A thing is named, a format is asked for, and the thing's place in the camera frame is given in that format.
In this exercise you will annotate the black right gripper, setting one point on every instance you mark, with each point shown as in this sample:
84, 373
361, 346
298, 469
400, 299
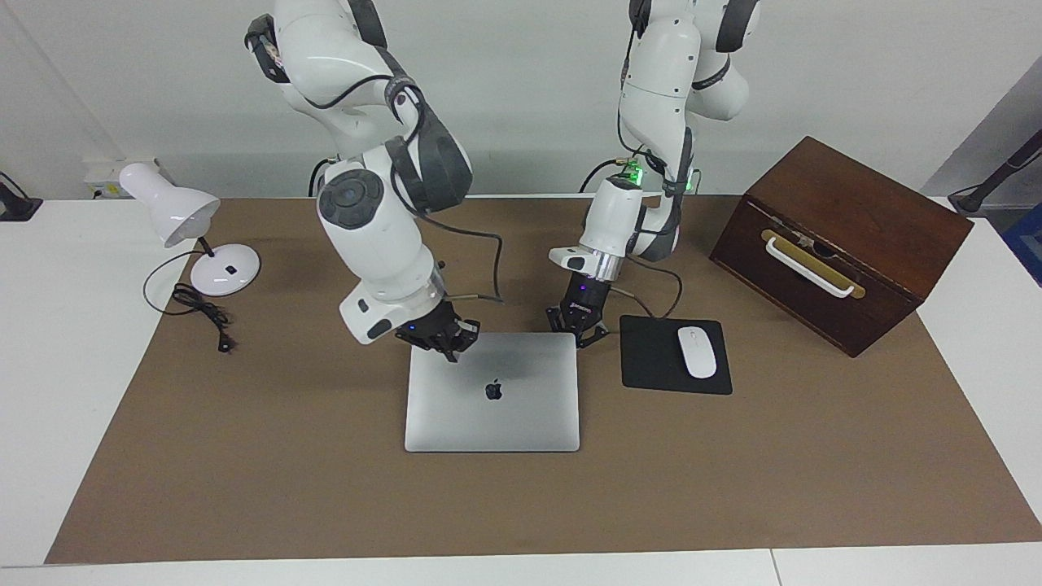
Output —
430, 325

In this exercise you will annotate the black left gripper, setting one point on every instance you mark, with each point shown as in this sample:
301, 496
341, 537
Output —
588, 297

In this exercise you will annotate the silver laptop computer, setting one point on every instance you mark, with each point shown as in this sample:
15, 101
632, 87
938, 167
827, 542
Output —
505, 415

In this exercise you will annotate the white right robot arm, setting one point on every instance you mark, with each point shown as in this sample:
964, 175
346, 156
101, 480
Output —
374, 236

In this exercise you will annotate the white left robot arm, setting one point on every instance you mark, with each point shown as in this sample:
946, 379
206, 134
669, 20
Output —
619, 220

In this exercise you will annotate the black mouse pad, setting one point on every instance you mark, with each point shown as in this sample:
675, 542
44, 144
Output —
651, 358

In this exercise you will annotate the white computer mouse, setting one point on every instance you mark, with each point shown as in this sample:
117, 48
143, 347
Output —
698, 354

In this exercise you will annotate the brown table mat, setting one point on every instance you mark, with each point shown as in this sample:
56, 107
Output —
326, 488

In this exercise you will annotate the white desk lamp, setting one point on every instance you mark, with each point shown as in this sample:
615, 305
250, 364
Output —
224, 277

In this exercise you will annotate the dark brown wooden box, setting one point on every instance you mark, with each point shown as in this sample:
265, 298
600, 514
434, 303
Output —
863, 203

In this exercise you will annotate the black stand with round foot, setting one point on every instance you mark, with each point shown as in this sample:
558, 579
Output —
977, 199

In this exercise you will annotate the blue crate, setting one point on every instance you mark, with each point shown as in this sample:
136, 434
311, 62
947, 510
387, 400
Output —
1027, 244

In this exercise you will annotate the black stand with flat foot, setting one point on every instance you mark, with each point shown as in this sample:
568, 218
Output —
16, 207

